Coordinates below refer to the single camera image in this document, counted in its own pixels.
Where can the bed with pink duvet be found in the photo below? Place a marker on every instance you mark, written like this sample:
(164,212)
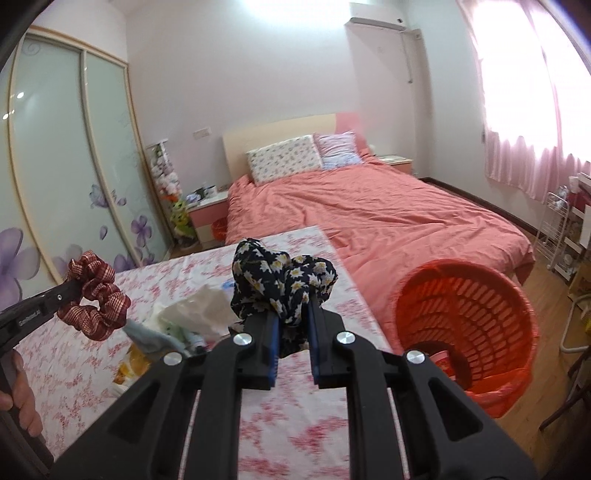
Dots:
(378,217)

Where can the red plastic basket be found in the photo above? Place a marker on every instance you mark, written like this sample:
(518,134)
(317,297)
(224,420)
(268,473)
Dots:
(434,304)

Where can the beige wooden headboard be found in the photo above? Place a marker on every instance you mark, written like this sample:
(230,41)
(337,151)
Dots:
(277,131)

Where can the pink packet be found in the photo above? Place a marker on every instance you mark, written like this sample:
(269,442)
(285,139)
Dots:
(443,364)

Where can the white wall socket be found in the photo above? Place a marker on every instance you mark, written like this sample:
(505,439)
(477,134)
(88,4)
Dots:
(203,134)

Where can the red plastic bag liner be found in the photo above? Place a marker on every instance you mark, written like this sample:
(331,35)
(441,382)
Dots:
(498,397)

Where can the red plaid scrunchie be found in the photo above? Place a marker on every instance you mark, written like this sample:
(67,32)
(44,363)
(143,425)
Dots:
(97,319)

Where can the pink curtain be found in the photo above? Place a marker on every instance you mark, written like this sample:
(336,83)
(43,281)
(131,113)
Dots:
(521,101)

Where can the small red waste bin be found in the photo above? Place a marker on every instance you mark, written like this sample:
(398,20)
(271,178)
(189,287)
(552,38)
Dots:
(219,230)

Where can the red box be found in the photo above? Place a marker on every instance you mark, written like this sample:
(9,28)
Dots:
(579,194)

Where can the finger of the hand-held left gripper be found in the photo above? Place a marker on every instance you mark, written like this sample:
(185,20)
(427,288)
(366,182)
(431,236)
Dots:
(64,291)

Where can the person's left hand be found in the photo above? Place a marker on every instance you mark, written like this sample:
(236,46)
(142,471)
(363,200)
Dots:
(25,392)

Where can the black floral scrunchie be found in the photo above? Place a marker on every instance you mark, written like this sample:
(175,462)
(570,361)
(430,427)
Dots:
(261,277)

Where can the pink striped pillow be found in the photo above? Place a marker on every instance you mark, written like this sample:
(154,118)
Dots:
(337,150)

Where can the white metal chair frame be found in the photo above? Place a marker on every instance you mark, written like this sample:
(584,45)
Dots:
(572,318)

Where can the dark wooden chair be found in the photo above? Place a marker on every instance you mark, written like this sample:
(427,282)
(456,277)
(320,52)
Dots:
(568,387)

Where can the white pipe cover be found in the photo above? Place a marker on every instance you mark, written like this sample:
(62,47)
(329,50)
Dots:
(411,55)

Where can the pink floral tablecloth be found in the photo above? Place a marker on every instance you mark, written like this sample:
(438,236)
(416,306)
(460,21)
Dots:
(295,415)

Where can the white plastic bag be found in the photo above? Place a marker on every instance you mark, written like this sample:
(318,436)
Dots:
(198,309)

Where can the white air conditioner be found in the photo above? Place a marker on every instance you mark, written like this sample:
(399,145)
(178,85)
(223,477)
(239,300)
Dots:
(376,16)

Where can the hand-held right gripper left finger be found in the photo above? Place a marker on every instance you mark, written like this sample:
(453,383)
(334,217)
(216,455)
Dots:
(272,355)

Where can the white floral pillow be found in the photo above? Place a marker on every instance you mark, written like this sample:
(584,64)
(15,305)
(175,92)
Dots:
(284,159)

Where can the glass sliding door wardrobe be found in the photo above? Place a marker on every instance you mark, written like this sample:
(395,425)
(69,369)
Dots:
(60,161)

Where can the pink white nightstand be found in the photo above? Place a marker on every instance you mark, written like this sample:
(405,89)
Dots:
(205,217)
(396,162)

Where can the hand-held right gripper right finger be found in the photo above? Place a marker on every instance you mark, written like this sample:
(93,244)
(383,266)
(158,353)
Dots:
(314,344)

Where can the yellow snack packet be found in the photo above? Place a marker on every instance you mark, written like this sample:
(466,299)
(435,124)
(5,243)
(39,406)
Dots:
(131,365)

